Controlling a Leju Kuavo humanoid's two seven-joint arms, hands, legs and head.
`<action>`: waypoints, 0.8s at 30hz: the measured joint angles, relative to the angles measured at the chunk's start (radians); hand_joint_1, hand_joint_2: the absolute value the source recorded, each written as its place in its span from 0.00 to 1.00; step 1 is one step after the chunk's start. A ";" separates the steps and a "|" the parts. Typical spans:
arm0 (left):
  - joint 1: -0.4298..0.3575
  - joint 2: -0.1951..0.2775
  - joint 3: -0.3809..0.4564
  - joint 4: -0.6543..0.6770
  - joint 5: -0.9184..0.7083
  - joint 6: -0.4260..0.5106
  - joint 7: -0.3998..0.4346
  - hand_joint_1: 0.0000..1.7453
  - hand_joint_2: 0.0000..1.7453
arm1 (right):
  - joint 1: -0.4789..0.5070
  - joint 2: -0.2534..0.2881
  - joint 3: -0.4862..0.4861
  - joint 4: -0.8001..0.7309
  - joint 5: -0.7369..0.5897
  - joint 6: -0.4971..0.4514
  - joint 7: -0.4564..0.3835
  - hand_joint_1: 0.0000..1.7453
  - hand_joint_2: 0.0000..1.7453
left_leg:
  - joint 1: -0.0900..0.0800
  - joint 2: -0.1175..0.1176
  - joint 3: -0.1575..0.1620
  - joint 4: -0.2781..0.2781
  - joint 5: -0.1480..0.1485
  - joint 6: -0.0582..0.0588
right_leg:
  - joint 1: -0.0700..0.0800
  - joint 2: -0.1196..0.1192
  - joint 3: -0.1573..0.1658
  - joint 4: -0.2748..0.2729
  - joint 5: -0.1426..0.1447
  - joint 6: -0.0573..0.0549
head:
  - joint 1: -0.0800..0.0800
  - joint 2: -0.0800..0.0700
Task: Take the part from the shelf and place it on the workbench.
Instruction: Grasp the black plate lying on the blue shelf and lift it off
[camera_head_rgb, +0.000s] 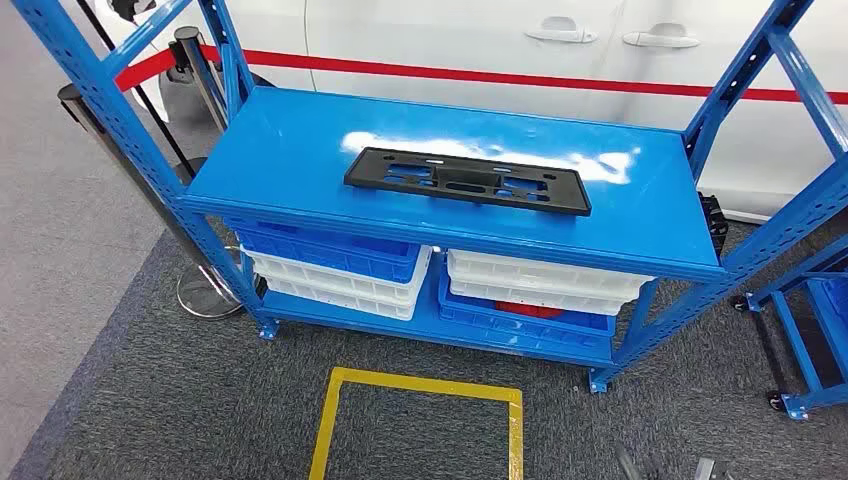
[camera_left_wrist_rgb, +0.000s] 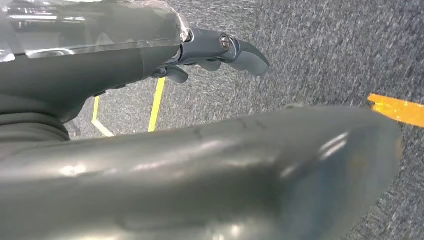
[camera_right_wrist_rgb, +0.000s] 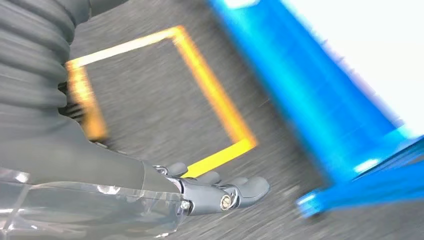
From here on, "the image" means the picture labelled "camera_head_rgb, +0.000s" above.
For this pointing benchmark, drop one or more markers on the black plastic plate frame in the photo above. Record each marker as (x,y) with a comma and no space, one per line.
(361,171)

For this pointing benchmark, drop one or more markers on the blue metal shelf rack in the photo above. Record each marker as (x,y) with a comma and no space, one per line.
(298,146)

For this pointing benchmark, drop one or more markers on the blue wheeled shelf rack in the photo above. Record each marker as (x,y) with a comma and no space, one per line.
(798,344)

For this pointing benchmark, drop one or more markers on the blue plastic crate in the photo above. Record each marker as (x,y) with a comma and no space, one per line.
(318,255)
(831,318)
(530,329)

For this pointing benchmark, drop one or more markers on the red item in crate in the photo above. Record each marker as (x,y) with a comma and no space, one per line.
(530,310)

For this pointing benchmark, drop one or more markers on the red barrier belt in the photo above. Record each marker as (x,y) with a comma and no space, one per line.
(464,73)

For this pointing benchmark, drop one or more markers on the white car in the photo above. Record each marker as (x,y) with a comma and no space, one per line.
(464,33)

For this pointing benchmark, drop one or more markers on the black round-base pole stand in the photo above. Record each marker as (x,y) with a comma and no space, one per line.
(187,170)

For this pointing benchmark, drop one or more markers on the black stacked plastic parts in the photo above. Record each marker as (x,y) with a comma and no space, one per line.
(714,225)

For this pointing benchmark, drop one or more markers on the chrome stanchion post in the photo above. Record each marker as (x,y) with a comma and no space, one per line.
(205,298)
(197,66)

